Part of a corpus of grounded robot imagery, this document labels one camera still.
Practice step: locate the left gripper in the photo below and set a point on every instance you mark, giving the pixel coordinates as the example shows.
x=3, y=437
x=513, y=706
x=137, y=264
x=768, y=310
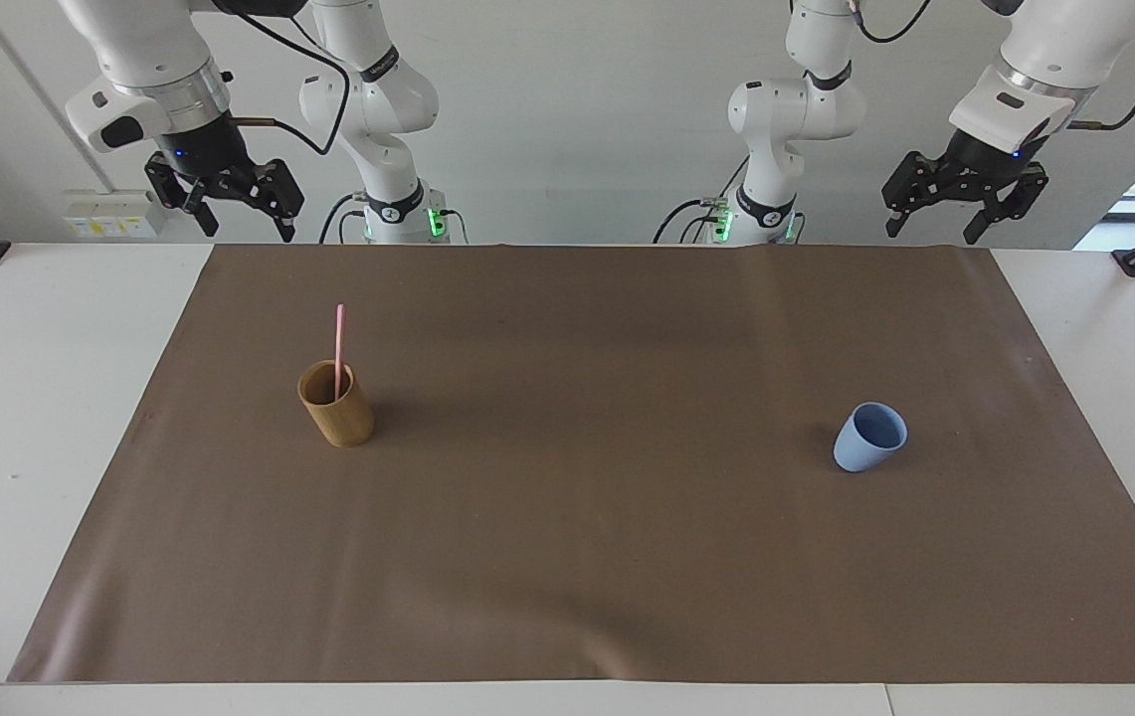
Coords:
x=985, y=157

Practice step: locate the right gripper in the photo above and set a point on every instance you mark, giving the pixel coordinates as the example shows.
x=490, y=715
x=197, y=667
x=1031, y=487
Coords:
x=201, y=149

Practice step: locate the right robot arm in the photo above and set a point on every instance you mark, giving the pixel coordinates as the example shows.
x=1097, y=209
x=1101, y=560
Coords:
x=154, y=50

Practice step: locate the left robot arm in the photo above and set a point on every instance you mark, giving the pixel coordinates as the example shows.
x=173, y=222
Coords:
x=1044, y=50

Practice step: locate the pink chopstick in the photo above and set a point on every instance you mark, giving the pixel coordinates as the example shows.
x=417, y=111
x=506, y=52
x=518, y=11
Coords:
x=339, y=348

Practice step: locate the brown bamboo cup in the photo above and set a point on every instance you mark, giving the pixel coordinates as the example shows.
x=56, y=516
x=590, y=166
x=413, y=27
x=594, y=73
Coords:
x=338, y=408

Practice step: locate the blue cup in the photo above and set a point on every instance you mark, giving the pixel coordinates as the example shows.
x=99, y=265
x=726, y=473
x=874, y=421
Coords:
x=868, y=438

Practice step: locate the white wall socket box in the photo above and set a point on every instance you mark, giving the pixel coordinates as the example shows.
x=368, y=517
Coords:
x=109, y=214

